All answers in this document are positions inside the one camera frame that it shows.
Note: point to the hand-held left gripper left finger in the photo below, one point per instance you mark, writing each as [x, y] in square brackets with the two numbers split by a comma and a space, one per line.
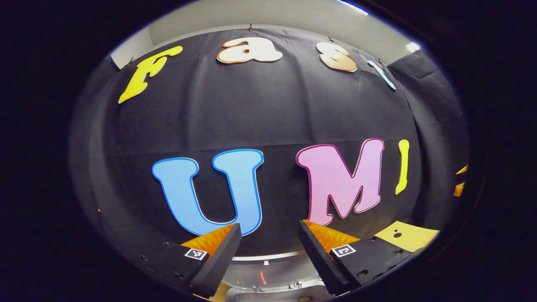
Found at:
[220, 260]

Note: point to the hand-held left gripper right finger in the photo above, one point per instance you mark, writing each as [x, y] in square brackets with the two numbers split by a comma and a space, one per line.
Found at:
[319, 260]

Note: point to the wooden desktop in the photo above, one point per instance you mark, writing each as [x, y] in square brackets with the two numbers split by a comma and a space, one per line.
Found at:
[415, 239]

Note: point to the white desktop garbage bin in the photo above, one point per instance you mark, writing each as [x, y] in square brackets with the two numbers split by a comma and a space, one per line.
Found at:
[272, 272]

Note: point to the black backdrop cloth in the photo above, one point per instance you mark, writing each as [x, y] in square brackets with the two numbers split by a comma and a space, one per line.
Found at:
[272, 113]

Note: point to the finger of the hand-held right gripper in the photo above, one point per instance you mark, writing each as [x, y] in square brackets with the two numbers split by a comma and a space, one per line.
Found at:
[462, 170]
[459, 189]

